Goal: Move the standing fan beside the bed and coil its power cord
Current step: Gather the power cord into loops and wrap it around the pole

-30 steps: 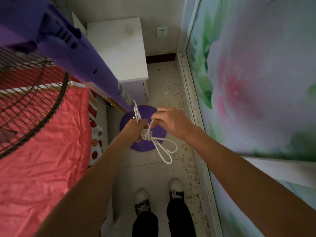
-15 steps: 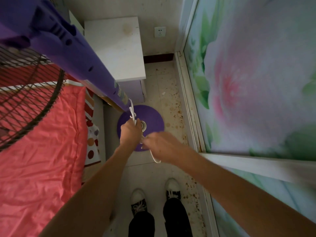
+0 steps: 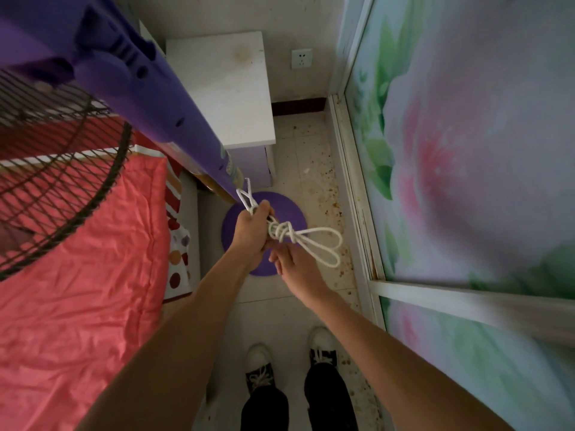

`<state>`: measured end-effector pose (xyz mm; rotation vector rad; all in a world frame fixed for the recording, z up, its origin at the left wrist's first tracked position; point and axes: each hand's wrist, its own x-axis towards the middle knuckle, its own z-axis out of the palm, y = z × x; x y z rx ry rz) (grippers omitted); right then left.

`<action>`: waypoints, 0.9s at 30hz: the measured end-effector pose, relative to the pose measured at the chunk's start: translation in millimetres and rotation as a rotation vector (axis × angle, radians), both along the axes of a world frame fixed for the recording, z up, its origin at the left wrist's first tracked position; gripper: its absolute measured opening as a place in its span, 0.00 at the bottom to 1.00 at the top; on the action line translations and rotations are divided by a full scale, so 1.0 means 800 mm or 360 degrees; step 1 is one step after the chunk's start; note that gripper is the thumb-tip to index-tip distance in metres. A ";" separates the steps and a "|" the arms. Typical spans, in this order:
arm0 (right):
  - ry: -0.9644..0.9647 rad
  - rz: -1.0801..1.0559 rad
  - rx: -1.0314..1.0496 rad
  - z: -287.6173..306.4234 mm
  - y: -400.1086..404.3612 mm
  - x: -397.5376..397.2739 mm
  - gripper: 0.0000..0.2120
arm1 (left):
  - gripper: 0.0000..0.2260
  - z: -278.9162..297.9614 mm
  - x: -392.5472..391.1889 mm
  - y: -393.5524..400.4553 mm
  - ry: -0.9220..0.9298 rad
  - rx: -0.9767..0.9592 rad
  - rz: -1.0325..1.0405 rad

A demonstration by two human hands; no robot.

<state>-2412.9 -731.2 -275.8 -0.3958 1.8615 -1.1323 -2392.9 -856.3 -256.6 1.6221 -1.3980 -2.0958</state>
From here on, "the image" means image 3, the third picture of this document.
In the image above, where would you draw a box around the coral red bed sheet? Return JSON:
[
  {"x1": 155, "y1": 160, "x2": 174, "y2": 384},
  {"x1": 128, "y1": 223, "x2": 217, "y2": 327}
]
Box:
[{"x1": 0, "y1": 116, "x2": 181, "y2": 431}]

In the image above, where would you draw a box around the person's right black sneaker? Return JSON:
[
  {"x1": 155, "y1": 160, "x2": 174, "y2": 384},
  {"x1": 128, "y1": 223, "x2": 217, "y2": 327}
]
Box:
[{"x1": 308, "y1": 327, "x2": 339, "y2": 367}]

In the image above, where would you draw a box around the dotted white bedding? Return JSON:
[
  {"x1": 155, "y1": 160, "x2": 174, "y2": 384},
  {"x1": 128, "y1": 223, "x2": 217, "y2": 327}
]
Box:
[{"x1": 163, "y1": 168, "x2": 201, "y2": 303}]

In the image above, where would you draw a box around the dark red baseboard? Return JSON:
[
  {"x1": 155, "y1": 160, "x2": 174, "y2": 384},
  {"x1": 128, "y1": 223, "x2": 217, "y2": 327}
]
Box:
[{"x1": 271, "y1": 98, "x2": 328, "y2": 117}]

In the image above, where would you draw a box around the white wall socket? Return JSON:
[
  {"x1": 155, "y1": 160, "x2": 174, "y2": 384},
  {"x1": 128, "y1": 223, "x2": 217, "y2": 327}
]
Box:
[{"x1": 291, "y1": 48, "x2": 314, "y2": 70}]

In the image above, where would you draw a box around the person's left black trouser leg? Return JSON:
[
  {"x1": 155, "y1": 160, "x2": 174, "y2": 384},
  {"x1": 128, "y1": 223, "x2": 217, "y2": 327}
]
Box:
[{"x1": 240, "y1": 385, "x2": 290, "y2": 431}]

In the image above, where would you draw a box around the person's right forearm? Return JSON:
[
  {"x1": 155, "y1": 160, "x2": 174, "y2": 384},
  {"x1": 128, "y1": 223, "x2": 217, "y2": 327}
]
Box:
[{"x1": 300, "y1": 287, "x2": 515, "y2": 431}]

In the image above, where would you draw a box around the person's right black trouser leg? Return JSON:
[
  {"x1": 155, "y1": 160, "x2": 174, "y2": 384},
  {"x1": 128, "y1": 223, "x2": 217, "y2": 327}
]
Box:
[{"x1": 304, "y1": 362, "x2": 359, "y2": 431}]

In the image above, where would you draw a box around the person's left hand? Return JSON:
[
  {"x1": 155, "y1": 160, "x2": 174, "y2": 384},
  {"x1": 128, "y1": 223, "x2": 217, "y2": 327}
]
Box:
[{"x1": 226, "y1": 200, "x2": 276, "y2": 271}]

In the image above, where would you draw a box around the white bedside cabinet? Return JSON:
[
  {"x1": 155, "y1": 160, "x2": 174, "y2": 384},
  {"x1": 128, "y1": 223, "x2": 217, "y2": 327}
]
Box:
[{"x1": 165, "y1": 31, "x2": 276, "y2": 188}]

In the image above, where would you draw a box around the white rope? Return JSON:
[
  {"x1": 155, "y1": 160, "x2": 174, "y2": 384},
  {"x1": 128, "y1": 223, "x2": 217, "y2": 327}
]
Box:
[{"x1": 237, "y1": 178, "x2": 343, "y2": 268}]

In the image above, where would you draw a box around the person's left forearm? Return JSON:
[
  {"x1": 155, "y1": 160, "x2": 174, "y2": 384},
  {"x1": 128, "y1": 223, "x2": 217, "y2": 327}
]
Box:
[{"x1": 75, "y1": 248, "x2": 252, "y2": 431}]

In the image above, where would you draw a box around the person's black sneaker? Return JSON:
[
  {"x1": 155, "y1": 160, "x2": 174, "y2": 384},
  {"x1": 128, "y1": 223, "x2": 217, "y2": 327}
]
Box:
[
  {"x1": 308, "y1": 327, "x2": 339, "y2": 367},
  {"x1": 245, "y1": 343, "x2": 276, "y2": 396}
]

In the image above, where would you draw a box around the person's left black sneaker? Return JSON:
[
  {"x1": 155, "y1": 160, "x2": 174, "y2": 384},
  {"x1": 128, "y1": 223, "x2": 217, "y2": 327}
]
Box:
[{"x1": 245, "y1": 343, "x2": 276, "y2": 396}]

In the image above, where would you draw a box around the floral sliding door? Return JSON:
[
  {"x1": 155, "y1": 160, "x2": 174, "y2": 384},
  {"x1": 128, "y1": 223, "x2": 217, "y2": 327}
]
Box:
[
  {"x1": 330, "y1": 0, "x2": 575, "y2": 328},
  {"x1": 368, "y1": 283, "x2": 575, "y2": 431}
]

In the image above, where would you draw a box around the person's black trouser leg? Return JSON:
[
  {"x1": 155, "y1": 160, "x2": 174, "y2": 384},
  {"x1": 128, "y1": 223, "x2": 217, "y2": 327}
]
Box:
[
  {"x1": 240, "y1": 385, "x2": 290, "y2": 431},
  {"x1": 304, "y1": 362, "x2": 359, "y2": 431}
]

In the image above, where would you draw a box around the person's right hand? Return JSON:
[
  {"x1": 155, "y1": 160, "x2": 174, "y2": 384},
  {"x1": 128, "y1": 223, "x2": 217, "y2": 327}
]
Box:
[{"x1": 269, "y1": 241, "x2": 334, "y2": 306}]

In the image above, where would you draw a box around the purple standing fan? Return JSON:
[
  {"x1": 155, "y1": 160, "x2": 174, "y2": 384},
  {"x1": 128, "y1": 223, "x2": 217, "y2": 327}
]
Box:
[{"x1": 0, "y1": 0, "x2": 308, "y2": 283}]

